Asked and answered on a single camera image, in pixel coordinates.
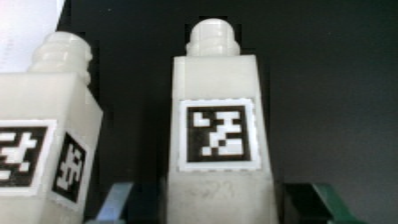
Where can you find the white leg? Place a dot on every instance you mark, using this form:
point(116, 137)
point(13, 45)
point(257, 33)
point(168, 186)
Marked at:
point(50, 122)
point(221, 190)

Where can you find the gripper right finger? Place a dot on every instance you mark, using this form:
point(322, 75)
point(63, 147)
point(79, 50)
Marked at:
point(313, 205)

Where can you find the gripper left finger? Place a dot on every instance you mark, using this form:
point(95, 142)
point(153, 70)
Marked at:
point(111, 212)

